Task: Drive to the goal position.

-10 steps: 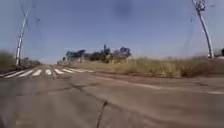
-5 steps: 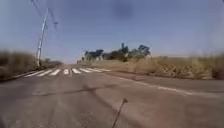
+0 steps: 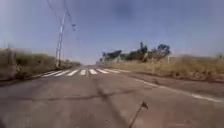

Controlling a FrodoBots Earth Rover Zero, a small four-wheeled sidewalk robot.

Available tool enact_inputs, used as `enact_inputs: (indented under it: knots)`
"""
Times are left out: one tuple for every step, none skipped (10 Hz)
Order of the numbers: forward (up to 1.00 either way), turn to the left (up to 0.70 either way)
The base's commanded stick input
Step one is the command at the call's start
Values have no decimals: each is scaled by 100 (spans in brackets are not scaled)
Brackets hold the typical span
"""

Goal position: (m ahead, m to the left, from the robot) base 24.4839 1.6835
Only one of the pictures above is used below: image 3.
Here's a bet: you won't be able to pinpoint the pale utility pole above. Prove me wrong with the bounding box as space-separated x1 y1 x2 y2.
54 11 69 69

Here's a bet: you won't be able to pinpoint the dirt shoulder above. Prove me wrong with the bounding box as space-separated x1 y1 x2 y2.
126 70 224 100

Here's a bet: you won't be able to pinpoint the white painted edge line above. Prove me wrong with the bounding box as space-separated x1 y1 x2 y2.
133 78 224 104

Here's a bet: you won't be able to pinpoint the dry grass verge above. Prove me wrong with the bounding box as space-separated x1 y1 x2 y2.
96 54 224 83

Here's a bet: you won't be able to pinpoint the group of dark trees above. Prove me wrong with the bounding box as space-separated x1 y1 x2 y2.
100 41 172 63

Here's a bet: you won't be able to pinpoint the robot's own part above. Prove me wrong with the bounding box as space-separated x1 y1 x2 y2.
128 101 149 128

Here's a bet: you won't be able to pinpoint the dry grass bank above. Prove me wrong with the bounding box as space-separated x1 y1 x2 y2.
0 48 82 82

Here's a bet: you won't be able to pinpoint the grey asphalt road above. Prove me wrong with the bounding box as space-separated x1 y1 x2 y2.
0 65 224 128

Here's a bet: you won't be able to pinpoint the white zebra crossing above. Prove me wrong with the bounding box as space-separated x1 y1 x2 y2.
40 67 132 78

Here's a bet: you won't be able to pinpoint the overhead wires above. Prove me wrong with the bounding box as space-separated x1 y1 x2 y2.
45 0 83 44

